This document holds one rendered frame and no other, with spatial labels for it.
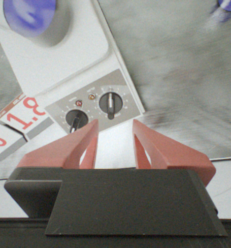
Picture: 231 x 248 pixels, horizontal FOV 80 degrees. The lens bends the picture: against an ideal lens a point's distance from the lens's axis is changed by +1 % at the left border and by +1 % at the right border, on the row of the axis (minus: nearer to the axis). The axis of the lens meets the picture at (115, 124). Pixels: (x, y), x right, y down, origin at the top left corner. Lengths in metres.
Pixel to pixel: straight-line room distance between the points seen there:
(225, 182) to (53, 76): 0.29
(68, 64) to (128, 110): 0.10
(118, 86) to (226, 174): 0.21
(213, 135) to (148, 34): 0.18
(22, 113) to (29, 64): 0.12
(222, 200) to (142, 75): 0.24
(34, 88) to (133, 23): 0.17
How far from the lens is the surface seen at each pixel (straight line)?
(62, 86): 0.20
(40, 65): 0.19
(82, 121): 0.21
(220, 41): 0.27
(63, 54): 0.18
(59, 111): 0.21
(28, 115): 0.30
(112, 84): 0.18
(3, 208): 0.47
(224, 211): 0.32
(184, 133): 0.25
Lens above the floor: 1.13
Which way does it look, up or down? 75 degrees down
